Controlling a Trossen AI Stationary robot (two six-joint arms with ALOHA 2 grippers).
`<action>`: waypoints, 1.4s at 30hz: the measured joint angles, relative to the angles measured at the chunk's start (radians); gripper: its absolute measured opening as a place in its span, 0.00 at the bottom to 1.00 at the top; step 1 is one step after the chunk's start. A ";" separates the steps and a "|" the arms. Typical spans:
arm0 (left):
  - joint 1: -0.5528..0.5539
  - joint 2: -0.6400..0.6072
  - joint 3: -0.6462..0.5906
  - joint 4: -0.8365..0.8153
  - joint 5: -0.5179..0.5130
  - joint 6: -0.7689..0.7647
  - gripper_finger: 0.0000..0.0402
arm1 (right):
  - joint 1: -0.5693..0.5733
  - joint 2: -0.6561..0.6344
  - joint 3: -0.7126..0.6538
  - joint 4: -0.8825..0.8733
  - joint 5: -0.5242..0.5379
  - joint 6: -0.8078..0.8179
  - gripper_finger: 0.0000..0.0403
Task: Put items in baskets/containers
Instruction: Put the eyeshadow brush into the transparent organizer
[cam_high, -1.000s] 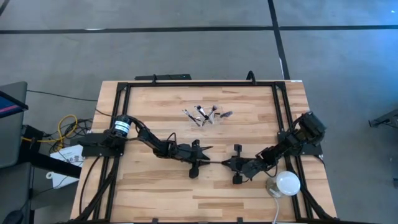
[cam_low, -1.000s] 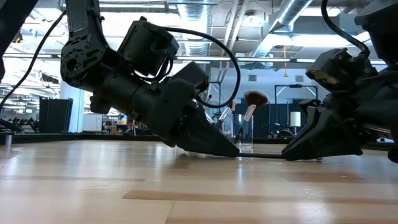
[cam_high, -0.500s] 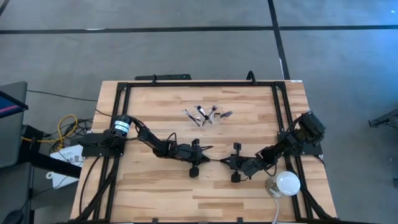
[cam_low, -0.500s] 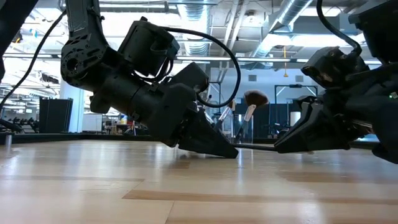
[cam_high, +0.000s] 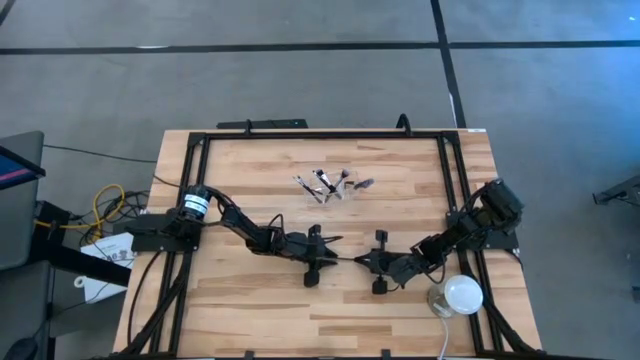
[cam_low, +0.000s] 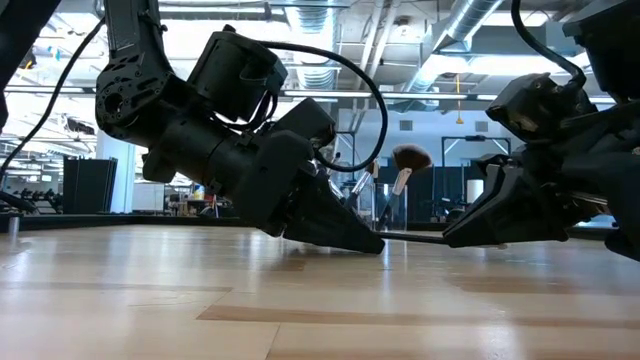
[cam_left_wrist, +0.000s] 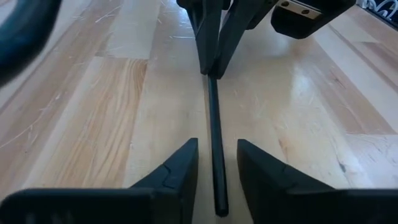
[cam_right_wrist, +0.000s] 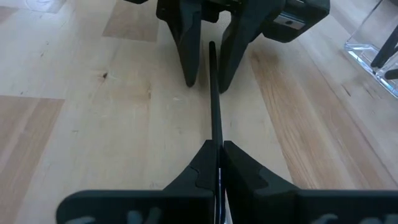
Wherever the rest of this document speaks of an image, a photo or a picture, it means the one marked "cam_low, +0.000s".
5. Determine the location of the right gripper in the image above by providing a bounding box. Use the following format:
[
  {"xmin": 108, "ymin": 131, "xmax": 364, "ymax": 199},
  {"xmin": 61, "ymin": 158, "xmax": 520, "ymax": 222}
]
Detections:
[{"xmin": 441, "ymin": 101, "xmax": 640, "ymax": 250}]

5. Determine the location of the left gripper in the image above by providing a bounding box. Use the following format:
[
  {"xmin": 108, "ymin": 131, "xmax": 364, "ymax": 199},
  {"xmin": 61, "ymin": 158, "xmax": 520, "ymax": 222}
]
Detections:
[{"xmin": 231, "ymin": 129, "xmax": 388, "ymax": 257}]

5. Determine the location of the thin black makeup brush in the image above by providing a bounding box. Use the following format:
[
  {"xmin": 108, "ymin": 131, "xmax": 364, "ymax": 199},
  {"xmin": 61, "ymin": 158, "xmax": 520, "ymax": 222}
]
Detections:
[{"xmin": 374, "ymin": 230, "xmax": 448, "ymax": 246}]

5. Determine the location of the white background lamp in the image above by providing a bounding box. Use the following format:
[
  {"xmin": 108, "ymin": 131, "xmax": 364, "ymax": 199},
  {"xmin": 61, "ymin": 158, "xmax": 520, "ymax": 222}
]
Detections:
[{"xmin": 466, "ymin": 179, "xmax": 485, "ymax": 204}]

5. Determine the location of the white pillar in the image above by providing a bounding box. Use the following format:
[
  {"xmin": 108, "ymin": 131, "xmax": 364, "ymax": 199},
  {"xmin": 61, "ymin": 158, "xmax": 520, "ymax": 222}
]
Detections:
[{"xmin": 96, "ymin": 143, "xmax": 138, "ymax": 214}]

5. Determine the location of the black partition panel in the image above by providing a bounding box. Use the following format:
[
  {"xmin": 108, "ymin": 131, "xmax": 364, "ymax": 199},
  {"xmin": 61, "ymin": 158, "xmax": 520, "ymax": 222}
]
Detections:
[{"xmin": 61, "ymin": 155, "xmax": 119, "ymax": 216}]

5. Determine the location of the black metal stand frame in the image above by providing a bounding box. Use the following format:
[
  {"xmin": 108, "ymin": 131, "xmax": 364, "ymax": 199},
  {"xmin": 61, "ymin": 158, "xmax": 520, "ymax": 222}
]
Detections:
[{"xmin": 440, "ymin": 134, "xmax": 513, "ymax": 222}]

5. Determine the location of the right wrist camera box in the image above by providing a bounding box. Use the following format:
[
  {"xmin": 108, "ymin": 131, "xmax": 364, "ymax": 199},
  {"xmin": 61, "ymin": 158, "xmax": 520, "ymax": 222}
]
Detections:
[{"xmin": 485, "ymin": 71, "xmax": 599, "ymax": 144}]

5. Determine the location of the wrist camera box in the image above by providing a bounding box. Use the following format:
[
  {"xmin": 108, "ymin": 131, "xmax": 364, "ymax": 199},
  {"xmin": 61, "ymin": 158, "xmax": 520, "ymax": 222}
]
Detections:
[
  {"xmin": 485, "ymin": 71, "xmax": 599, "ymax": 144},
  {"xmin": 271, "ymin": 96, "xmax": 338, "ymax": 152}
]

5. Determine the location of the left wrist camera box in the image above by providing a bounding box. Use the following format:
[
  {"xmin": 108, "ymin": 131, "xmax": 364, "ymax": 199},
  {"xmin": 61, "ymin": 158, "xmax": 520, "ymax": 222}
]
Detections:
[{"xmin": 271, "ymin": 96, "xmax": 338, "ymax": 152}]

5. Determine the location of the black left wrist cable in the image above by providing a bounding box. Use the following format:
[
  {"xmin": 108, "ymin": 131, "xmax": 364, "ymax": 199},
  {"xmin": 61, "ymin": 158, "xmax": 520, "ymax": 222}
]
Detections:
[{"xmin": 258, "ymin": 40, "xmax": 391, "ymax": 174}]

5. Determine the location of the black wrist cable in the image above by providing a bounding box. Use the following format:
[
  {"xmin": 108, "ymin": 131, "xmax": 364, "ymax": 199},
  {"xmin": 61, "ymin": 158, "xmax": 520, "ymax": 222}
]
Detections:
[
  {"xmin": 509, "ymin": 0, "xmax": 588, "ymax": 89},
  {"xmin": 258, "ymin": 40, "xmax": 391, "ymax": 174}
]

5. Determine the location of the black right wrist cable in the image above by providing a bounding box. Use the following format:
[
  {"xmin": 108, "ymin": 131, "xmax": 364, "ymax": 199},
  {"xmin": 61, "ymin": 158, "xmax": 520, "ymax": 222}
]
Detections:
[{"xmin": 509, "ymin": 0, "xmax": 588, "ymax": 89}]

